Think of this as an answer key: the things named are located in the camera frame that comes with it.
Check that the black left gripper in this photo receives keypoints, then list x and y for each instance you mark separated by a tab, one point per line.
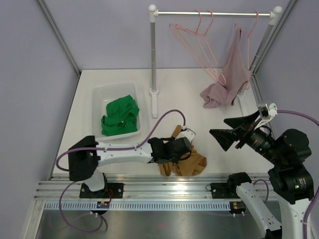
176	159

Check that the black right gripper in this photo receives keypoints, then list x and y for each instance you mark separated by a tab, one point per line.
243	128

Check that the brown tank top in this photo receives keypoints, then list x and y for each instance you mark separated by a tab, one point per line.
192	166

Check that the green tank top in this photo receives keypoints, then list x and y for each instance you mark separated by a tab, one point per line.
121	117

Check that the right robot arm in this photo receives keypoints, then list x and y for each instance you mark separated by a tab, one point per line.
292	183

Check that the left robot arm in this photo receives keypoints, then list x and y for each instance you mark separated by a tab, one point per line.
87	155

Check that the pink hanger under mauve top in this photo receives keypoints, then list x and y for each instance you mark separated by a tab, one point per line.
246	85

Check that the mauve tank top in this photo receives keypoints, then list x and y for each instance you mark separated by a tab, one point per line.
235	74

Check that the white perforated plastic basket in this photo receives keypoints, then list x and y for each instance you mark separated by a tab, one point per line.
101	96

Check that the silver and white clothes rack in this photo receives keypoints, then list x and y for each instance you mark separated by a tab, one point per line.
154	12

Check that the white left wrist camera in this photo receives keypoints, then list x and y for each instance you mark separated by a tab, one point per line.
188	133

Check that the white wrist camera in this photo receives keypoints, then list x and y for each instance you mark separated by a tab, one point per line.
188	133
266	113

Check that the aluminium mounting rail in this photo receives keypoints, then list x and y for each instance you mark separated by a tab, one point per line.
150	188

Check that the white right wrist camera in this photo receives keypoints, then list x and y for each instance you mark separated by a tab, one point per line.
266	113

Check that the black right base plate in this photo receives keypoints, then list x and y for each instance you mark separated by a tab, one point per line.
221	191

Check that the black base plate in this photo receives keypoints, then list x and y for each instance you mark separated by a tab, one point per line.
114	190
221	191

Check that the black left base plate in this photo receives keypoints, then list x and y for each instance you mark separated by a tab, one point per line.
114	190

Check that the white slotted cable duct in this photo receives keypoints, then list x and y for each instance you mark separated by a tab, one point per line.
139	206

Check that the right aluminium frame post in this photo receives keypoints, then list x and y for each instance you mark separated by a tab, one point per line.
274	37

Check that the aluminium frame post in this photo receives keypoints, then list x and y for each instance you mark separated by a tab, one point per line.
274	37
57	33

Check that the left aluminium frame post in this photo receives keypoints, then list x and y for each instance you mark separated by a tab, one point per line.
57	33

